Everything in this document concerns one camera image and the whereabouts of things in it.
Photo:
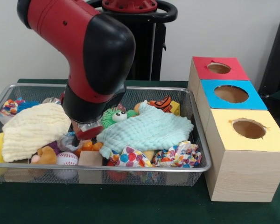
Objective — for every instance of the cream muslin cloth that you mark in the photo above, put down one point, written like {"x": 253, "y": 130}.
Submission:
{"x": 32, "y": 130}

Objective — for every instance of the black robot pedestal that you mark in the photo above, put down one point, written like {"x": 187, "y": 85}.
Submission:
{"x": 154, "y": 46}

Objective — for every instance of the crumpled confetti print paper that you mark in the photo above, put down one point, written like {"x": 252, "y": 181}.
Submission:
{"x": 177, "y": 154}

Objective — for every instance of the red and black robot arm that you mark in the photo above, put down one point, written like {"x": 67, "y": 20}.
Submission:
{"x": 95, "y": 58}

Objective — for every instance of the crushed clear bottle blue label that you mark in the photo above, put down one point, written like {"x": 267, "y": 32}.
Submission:
{"x": 66, "y": 142}

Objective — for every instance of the crumpled polka dot paper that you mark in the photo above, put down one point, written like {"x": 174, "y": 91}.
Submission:
{"x": 128, "y": 158}

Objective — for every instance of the brown plush animal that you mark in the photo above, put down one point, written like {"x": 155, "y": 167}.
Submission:
{"x": 46, "y": 157}

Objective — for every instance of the green spiky toy with eyes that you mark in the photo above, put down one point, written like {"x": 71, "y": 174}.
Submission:
{"x": 109, "y": 116}

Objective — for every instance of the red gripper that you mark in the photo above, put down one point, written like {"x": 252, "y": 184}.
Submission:
{"x": 91, "y": 133}

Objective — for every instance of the mint green muslin cloth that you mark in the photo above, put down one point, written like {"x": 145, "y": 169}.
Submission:
{"x": 149, "y": 130}

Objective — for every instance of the wooden box with three holes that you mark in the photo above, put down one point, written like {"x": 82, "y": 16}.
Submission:
{"x": 242, "y": 177}

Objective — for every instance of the plain wooden block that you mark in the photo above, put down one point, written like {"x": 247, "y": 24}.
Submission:
{"x": 89, "y": 159}

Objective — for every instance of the black upright panel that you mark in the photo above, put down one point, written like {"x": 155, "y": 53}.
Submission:
{"x": 277, "y": 58}

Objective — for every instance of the orange tiger plush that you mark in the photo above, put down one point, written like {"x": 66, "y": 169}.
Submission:
{"x": 163, "y": 103}

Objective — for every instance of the white baseball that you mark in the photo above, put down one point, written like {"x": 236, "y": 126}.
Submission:
{"x": 67, "y": 159}

